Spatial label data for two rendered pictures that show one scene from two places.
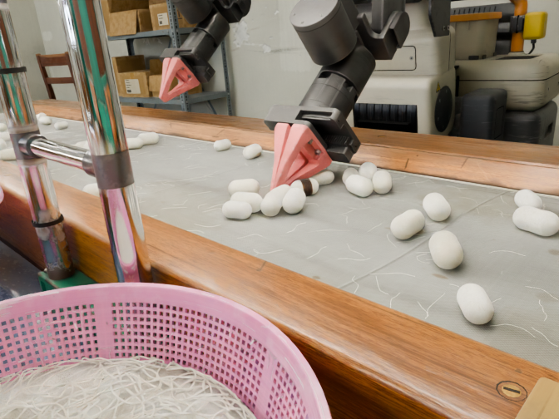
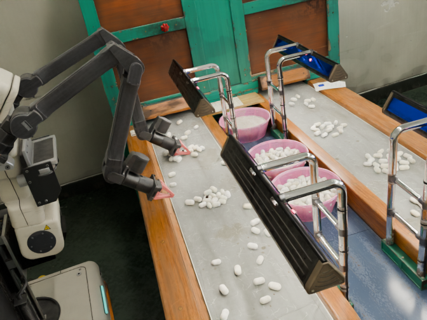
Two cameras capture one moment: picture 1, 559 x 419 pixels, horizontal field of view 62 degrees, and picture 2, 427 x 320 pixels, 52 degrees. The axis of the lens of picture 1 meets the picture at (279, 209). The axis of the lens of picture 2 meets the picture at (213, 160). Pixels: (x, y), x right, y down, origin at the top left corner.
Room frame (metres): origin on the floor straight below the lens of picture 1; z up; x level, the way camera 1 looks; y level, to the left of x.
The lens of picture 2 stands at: (1.96, 1.15, 1.70)
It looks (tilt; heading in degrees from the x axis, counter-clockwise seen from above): 29 degrees down; 215
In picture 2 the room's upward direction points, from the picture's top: 11 degrees counter-clockwise
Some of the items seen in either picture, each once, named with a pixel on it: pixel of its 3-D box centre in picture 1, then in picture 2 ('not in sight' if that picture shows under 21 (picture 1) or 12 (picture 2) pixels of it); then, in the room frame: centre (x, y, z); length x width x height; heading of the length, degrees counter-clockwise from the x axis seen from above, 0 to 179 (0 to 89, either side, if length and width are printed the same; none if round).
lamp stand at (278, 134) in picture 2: not in sight; (292, 95); (0.12, 0.38, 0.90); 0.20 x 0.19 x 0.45; 45
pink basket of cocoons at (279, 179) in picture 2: not in sight; (305, 195); (0.65, 0.63, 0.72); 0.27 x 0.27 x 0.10
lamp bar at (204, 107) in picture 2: not in sight; (187, 84); (0.45, 0.04, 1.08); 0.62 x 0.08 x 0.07; 45
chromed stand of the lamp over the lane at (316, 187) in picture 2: not in sight; (302, 240); (1.09, 0.78, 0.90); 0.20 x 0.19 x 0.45; 45
